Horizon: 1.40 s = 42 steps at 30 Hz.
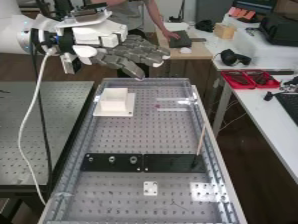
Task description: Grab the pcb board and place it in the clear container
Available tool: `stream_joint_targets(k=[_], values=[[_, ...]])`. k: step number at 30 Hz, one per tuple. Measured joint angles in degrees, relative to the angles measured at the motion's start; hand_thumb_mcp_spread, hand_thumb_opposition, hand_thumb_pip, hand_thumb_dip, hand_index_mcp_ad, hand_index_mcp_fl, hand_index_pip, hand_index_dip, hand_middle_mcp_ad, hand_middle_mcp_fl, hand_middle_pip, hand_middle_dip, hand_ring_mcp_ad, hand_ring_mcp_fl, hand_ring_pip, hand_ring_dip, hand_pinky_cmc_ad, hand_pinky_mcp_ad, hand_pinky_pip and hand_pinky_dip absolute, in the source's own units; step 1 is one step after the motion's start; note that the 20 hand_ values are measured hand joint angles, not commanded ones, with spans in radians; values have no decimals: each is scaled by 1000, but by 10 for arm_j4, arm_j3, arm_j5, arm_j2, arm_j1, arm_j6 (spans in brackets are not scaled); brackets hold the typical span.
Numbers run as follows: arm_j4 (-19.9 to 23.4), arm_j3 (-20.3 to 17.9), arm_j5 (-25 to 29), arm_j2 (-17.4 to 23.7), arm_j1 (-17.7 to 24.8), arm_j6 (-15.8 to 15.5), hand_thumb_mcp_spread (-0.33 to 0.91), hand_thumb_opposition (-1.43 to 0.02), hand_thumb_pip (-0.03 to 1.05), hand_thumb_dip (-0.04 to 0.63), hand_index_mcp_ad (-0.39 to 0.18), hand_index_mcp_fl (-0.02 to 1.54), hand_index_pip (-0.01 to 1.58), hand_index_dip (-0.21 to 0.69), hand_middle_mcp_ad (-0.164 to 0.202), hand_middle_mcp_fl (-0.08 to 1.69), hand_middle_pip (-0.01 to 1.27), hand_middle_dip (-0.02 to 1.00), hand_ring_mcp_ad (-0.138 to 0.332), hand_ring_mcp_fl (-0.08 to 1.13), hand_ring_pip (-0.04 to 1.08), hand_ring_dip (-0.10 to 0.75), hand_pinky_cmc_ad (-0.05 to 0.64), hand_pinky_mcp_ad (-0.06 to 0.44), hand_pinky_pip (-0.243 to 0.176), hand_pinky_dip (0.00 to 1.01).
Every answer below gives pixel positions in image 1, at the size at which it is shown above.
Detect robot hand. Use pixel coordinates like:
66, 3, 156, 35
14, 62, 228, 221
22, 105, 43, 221
58, 8, 173, 81

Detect person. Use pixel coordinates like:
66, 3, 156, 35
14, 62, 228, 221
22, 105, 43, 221
88, 0, 183, 41

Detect small white box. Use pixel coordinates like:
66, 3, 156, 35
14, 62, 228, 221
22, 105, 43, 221
92, 87, 137, 118

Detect wooden desk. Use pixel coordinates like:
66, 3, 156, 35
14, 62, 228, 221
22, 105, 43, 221
148, 27, 216, 79

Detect clear box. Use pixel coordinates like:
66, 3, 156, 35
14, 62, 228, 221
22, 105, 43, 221
153, 95, 200, 113
38, 77, 250, 224

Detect cardboard box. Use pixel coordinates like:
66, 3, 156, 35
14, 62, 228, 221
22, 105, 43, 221
213, 22, 237, 41

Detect black headphones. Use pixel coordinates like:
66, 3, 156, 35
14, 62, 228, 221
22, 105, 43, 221
220, 48, 253, 67

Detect red tray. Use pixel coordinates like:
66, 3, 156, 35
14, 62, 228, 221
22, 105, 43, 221
246, 69, 282, 90
220, 69, 258, 90

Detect white desk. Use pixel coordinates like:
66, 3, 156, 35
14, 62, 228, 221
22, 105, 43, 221
191, 14, 298, 73
212, 73, 298, 186

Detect thin stick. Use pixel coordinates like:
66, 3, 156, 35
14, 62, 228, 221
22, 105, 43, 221
193, 124, 209, 168

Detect large black case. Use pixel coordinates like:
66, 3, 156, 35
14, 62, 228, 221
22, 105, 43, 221
258, 12, 298, 47

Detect black plate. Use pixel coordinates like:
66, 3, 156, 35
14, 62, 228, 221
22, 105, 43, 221
80, 152, 209, 174

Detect white cable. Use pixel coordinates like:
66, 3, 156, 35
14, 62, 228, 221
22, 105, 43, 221
16, 46, 62, 206

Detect small white bracket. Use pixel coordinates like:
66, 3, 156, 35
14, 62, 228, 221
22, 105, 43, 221
141, 180, 160, 197

